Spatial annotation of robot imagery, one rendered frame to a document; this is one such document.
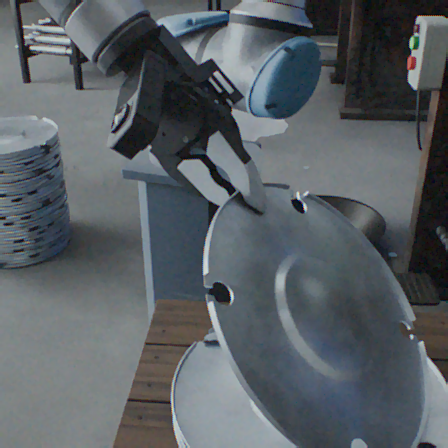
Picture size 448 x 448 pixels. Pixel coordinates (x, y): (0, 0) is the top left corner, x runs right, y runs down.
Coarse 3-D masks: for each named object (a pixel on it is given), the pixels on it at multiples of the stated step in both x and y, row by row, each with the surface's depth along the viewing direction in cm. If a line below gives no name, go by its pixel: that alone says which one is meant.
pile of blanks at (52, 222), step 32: (0, 160) 139; (32, 160) 143; (0, 192) 142; (32, 192) 147; (64, 192) 158; (0, 224) 146; (32, 224) 149; (64, 224) 159; (0, 256) 150; (32, 256) 154
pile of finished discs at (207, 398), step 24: (216, 336) 71; (192, 360) 67; (216, 360) 67; (192, 384) 64; (216, 384) 64; (240, 384) 64; (432, 384) 64; (192, 408) 61; (216, 408) 61; (240, 408) 61; (432, 408) 61; (192, 432) 58; (216, 432) 58; (240, 432) 58; (264, 432) 58; (432, 432) 58
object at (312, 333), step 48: (240, 192) 58; (288, 192) 64; (240, 240) 54; (288, 240) 59; (336, 240) 65; (240, 288) 51; (288, 288) 54; (336, 288) 59; (384, 288) 66; (240, 336) 48; (288, 336) 52; (336, 336) 55; (384, 336) 61; (288, 384) 49; (336, 384) 53; (384, 384) 57; (288, 432) 46; (336, 432) 50; (384, 432) 54
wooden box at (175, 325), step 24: (168, 312) 79; (192, 312) 79; (432, 312) 79; (168, 336) 75; (192, 336) 75; (408, 336) 75; (432, 336) 75; (144, 360) 71; (168, 360) 71; (432, 360) 71; (144, 384) 68; (168, 384) 68; (144, 408) 64; (168, 408) 64; (120, 432) 61; (144, 432) 61; (168, 432) 61
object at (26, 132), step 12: (0, 120) 160; (12, 120) 160; (24, 120) 160; (48, 120) 159; (0, 132) 150; (12, 132) 150; (24, 132) 151; (36, 132) 152; (48, 132) 152; (0, 144) 144; (12, 144) 144; (24, 144) 144; (0, 156) 138
